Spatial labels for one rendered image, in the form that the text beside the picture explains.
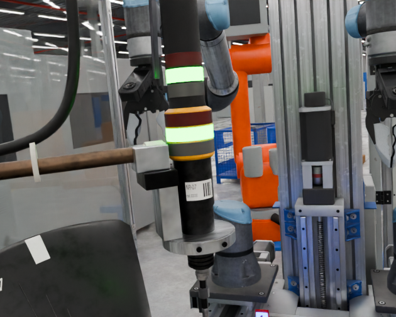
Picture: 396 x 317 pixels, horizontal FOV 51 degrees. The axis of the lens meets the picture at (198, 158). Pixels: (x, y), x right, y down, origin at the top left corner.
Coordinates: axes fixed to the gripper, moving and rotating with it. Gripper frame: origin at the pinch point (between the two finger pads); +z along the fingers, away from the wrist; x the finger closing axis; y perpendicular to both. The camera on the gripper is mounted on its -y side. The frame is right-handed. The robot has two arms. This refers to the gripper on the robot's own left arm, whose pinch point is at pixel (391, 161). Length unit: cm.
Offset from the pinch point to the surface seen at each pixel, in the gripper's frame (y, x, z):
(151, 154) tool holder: -53, 28, -11
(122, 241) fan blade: -42, 38, 1
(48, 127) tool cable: -57, 35, -14
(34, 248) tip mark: -48, 45, 0
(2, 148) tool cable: -59, 38, -13
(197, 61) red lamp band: -50, 24, -19
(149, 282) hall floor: 240, 159, 144
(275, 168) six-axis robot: 338, 52, 63
